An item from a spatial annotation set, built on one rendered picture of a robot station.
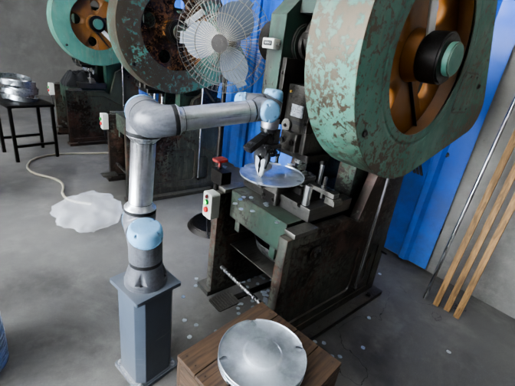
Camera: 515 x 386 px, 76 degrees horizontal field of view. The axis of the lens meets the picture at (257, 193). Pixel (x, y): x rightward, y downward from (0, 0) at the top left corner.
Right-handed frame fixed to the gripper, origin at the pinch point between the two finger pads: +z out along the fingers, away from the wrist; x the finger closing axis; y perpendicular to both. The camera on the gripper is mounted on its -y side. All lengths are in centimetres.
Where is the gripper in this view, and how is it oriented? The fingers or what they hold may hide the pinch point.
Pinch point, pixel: (259, 174)
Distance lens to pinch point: 141.6
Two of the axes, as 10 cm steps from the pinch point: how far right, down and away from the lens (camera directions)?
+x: -6.3, -3.8, 6.8
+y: 7.6, -1.6, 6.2
